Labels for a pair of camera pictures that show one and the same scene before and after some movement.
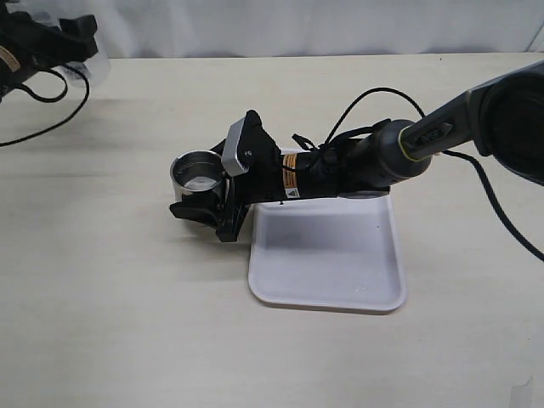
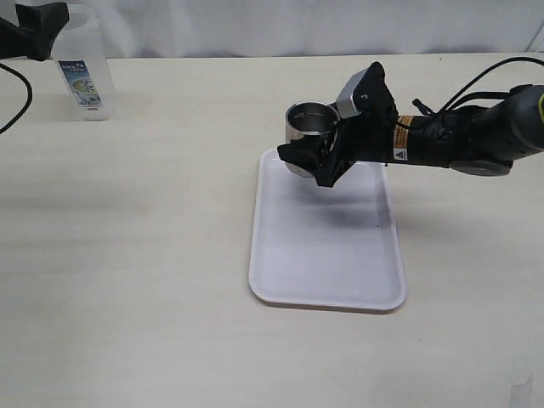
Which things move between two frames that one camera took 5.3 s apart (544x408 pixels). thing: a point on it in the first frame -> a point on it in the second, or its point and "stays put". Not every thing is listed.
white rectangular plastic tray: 332,253 stays put
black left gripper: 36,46 -> 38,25
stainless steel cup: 199,174 -> 309,117
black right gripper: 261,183 -> 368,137
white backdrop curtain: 142,29 stays put
